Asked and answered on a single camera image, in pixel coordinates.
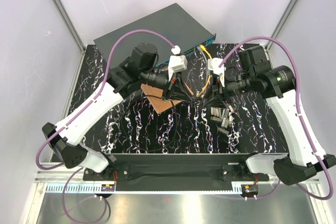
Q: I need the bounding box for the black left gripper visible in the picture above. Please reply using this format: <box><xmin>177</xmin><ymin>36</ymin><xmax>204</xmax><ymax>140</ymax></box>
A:
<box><xmin>141</xmin><ymin>68</ymin><xmax>193</xmax><ymax>101</ymax></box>

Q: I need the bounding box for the silver transceiver module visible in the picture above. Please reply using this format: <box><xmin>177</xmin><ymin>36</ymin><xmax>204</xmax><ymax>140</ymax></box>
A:
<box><xmin>217</xmin><ymin>127</ymin><xmax>229</xmax><ymax>135</ymax></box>

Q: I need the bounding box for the wooden board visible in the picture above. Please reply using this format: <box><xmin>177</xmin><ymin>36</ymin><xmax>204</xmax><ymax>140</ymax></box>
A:
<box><xmin>141</xmin><ymin>83</ymin><xmax>194</xmax><ymax>114</ymax></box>

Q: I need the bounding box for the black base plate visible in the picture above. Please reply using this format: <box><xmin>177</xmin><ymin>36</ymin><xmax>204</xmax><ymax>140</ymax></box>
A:
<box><xmin>83</xmin><ymin>154</ymin><xmax>272</xmax><ymax>194</ymax></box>

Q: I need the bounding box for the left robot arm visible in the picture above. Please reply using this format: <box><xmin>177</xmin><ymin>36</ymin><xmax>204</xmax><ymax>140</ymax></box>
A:
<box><xmin>38</xmin><ymin>43</ymin><xmax>158</xmax><ymax>180</ymax></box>

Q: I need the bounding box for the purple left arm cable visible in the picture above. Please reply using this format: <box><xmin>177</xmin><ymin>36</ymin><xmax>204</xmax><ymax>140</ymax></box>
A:
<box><xmin>35</xmin><ymin>28</ymin><xmax>176</xmax><ymax>223</ymax></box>

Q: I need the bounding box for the teal network switch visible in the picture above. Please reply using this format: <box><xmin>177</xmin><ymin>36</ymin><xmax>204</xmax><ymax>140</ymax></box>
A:
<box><xmin>94</xmin><ymin>3</ymin><xmax>216</xmax><ymax>68</ymax></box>

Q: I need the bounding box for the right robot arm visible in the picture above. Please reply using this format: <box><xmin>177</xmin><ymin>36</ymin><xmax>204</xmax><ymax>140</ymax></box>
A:
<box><xmin>207</xmin><ymin>46</ymin><xmax>335</xmax><ymax>185</ymax></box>

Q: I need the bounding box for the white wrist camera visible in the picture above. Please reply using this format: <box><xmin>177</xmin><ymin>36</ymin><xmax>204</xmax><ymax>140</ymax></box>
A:
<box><xmin>168</xmin><ymin>45</ymin><xmax>187</xmax><ymax>80</ymax></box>
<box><xmin>207</xmin><ymin>58</ymin><xmax>226</xmax><ymax>87</ymax></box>

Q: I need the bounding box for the yellow ethernet cable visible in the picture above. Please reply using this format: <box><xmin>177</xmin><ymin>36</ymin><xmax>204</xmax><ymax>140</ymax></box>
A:
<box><xmin>196</xmin><ymin>45</ymin><xmax>215</xmax><ymax>98</ymax></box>

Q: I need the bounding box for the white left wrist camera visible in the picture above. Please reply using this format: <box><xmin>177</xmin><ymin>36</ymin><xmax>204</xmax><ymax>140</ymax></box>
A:
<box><xmin>168</xmin><ymin>45</ymin><xmax>187</xmax><ymax>80</ymax></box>

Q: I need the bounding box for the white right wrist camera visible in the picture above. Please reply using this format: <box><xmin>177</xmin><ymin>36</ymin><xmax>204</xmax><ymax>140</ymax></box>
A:
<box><xmin>207</xmin><ymin>58</ymin><xmax>226</xmax><ymax>87</ymax></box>

